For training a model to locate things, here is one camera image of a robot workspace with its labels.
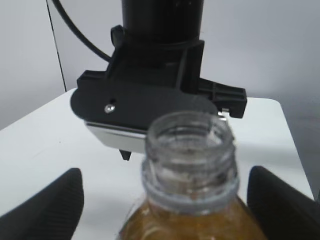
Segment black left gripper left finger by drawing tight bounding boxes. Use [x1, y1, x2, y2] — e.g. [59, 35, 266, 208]
[0, 168, 84, 240]

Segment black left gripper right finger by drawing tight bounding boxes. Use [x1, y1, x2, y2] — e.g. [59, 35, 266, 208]
[246, 166, 320, 240]

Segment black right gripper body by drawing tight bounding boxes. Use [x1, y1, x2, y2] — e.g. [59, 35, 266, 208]
[76, 25, 247, 119]

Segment peach oolong tea bottle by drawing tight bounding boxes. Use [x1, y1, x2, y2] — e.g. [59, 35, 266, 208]
[117, 111, 266, 240]

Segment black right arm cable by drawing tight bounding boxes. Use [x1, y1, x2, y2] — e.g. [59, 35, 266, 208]
[51, 0, 113, 62]

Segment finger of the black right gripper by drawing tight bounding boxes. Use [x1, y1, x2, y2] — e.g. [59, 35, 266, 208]
[119, 149, 131, 161]

